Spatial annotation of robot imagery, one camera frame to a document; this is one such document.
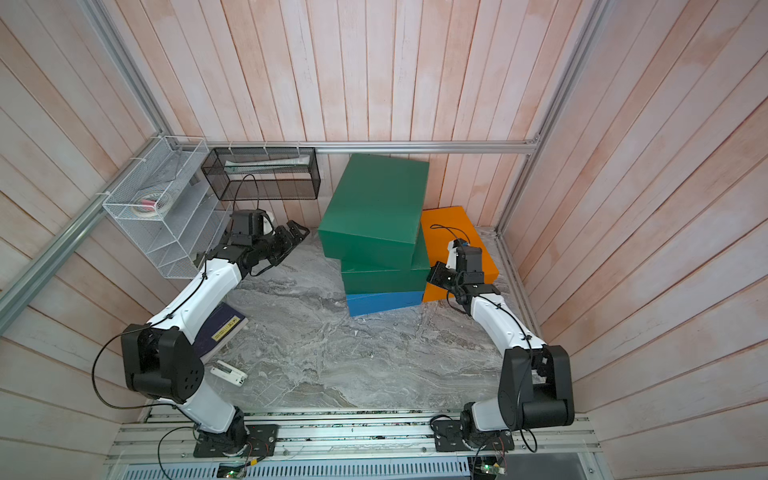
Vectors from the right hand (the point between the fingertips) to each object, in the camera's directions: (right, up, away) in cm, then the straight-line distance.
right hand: (429, 266), depth 89 cm
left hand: (-38, +7, -4) cm, 39 cm away
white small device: (-57, -30, -8) cm, 65 cm away
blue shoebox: (-18, -12, +7) cm, 23 cm away
